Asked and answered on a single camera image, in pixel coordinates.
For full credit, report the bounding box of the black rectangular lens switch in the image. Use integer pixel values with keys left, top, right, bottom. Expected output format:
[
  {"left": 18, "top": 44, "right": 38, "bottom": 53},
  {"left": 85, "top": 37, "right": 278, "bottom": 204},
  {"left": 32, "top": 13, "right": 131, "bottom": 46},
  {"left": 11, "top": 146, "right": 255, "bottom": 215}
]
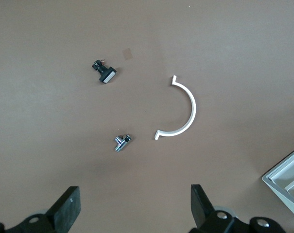
[{"left": 91, "top": 59, "right": 118, "bottom": 84}]

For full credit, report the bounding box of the small metal switch part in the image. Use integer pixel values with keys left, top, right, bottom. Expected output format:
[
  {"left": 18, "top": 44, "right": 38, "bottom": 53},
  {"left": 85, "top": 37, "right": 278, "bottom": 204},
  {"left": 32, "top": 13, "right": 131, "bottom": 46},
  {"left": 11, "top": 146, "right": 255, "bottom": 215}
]
[{"left": 114, "top": 133, "right": 132, "bottom": 153}]

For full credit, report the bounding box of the white drawer cabinet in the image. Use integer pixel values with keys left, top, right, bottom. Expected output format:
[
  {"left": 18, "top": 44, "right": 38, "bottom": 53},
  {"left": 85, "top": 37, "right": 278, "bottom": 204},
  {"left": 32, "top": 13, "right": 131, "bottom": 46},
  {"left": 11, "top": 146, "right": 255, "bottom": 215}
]
[{"left": 262, "top": 144, "right": 294, "bottom": 216}]

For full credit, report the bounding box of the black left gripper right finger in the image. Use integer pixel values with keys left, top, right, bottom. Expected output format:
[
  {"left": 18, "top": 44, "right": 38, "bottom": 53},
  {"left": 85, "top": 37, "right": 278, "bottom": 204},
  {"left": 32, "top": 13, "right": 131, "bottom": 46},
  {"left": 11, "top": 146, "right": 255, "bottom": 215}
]
[{"left": 189, "top": 184, "right": 235, "bottom": 233}]

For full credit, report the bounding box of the transparent tape patch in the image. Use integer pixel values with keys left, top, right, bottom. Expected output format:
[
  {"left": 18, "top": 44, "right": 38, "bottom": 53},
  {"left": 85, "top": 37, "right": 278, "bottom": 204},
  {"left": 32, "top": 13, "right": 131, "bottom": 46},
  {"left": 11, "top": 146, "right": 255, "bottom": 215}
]
[{"left": 121, "top": 48, "right": 134, "bottom": 61}]

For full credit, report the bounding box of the white semicircular plastic clamp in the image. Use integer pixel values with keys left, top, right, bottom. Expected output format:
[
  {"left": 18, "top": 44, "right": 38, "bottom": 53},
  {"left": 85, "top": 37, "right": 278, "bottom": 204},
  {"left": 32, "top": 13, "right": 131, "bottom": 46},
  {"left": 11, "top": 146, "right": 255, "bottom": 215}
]
[{"left": 153, "top": 75, "right": 197, "bottom": 141}]

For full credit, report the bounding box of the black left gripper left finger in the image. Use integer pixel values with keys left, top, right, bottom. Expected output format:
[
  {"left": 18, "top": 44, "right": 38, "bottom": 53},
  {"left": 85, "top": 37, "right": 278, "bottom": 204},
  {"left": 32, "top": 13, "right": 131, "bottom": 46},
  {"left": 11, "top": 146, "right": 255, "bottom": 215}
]
[{"left": 5, "top": 186, "right": 81, "bottom": 233}]

